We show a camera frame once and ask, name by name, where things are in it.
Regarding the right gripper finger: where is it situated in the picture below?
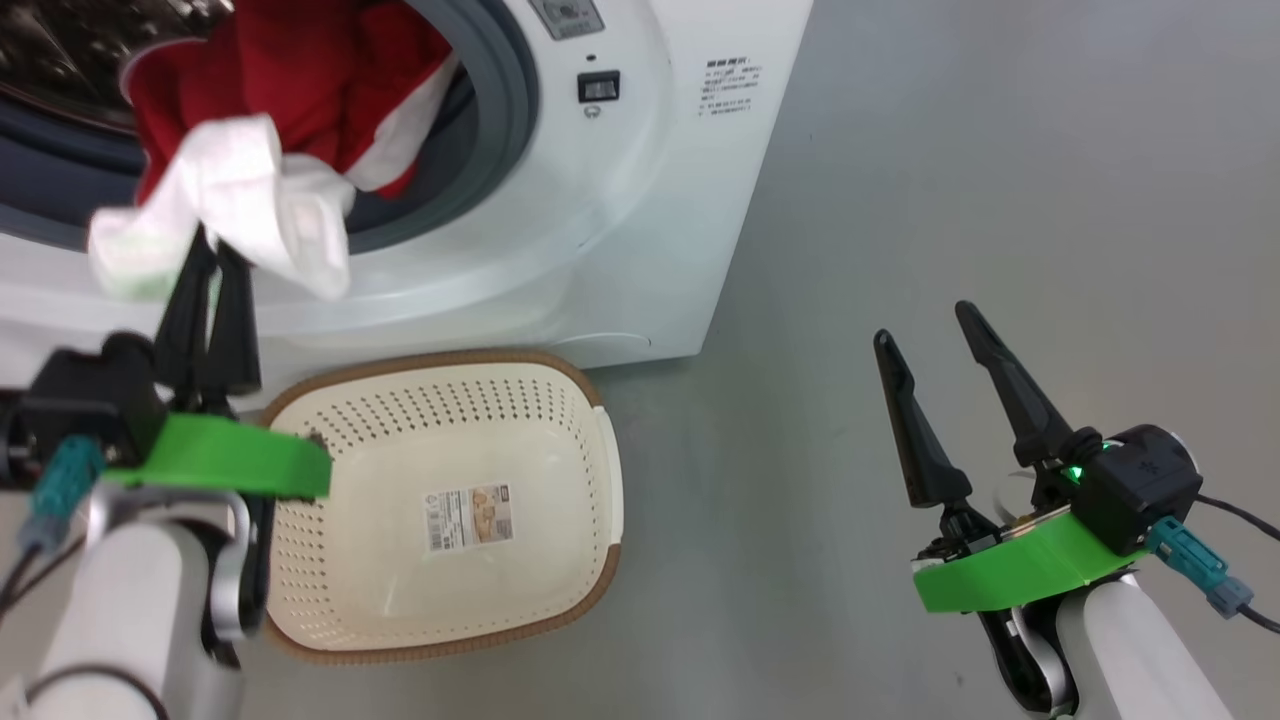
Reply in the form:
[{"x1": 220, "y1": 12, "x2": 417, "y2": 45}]
[
  {"x1": 954, "y1": 300, "x2": 1102, "y2": 507},
  {"x1": 872, "y1": 329, "x2": 1002, "y2": 547}
]

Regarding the teal-plug camera cable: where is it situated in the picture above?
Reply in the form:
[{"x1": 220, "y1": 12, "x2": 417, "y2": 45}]
[
  {"x1": 1147, "y1": 494, "x2": 1280, "y2": 637},
  {"x1": 0, "y1": 434, "x2": 107, "y2": 613}
]

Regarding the round drain filter cover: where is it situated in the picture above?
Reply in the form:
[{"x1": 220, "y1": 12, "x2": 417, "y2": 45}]
[{"x1": 548, "y1": 332, "x2": 653, "y2": 367}]

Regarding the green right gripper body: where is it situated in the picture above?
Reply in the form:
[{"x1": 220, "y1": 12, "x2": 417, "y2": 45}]
[{"x1": 911, "y1": 505, "x2": 1151, "y2": 615}]

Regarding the cream perforated laundry basket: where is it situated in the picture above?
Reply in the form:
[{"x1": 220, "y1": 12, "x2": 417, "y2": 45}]
[{"x1": 255, "y1": 348, "x2": 625, "y2": 667}]

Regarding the red sports jersey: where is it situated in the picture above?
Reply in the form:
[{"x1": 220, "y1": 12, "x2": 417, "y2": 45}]
[{"x1": 120, "y1": 0, "x2": 463, "y2": 207}]

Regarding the printed text label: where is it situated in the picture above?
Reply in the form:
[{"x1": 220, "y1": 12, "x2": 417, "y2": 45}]
[{"x1": 699, "y1": 56, "x2": 762, "y2": 120}]

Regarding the right teal-plug camera cable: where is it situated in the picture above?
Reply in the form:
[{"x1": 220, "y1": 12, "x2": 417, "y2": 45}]
[{"x1": 1147, "y1": 494, "x2": 1280, "y2": 637}]

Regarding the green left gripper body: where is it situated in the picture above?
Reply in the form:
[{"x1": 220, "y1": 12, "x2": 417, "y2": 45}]
[{"x1": 100, "y1": 413, "x2": 333, "y2": 501}]

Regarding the grey rubber door gasket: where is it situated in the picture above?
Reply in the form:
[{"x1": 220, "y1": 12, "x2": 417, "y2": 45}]
[{"x1": 0, "y1": 0, "x2": 542, "y2": 257}]

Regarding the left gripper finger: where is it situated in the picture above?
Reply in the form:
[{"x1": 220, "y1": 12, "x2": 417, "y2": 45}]
[
  {"x1": 152, "y1": 225, "x2": 220, "y2": 413},
  {"x1": 204, "y1": 240, "x2": 264, "y2": 407}
]

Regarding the left teal-plug camera cable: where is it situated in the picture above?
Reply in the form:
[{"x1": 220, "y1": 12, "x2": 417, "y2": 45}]
[{"x1": 0, "y1": 434, "x2": 107, "y2": 613}]

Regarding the white washing machine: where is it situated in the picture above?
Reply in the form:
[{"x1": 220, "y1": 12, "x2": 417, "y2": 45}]
[{"x1": 0, "y1": 0, "x2": 814, "y2": 389}]

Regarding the basket product label sticker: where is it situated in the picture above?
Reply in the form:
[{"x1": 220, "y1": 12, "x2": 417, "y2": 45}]
[{"x1": 424, "y1": 484, "x2": 516, "y2": 553}]

